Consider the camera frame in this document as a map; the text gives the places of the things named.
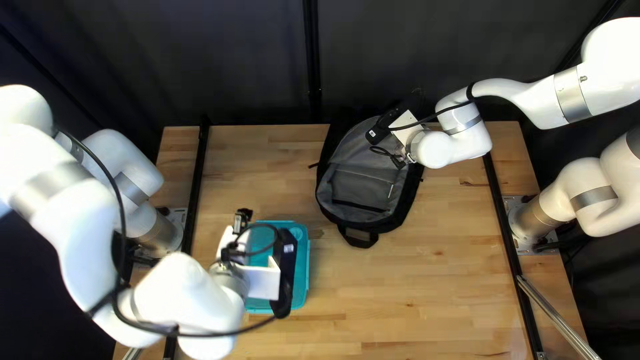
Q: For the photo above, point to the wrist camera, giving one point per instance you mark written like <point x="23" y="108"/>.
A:
<point x="390" y="122"/>
<point x="286" y="280"/>

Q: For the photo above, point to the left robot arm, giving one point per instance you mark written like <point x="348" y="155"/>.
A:
<point x="75" y="225"/>

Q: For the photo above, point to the black backpack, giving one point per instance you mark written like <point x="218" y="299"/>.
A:
<point x="360" y="190"/>

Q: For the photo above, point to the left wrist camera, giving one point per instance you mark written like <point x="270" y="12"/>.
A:
<point x="286" y="280"/>

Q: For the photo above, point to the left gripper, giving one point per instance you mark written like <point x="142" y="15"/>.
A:
<point x="262" y="282"/>

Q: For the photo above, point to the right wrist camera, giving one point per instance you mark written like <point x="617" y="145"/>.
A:
<point x="390" y="122"/>

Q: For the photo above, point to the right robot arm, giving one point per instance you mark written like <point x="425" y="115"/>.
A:
<point x="590" y="75"/>

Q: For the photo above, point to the translucent teal lunch box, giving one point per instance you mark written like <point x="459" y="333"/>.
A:
<point x="303" y="265"/>

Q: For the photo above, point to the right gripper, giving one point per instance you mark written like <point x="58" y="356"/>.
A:
<point x="402" y="130"/>

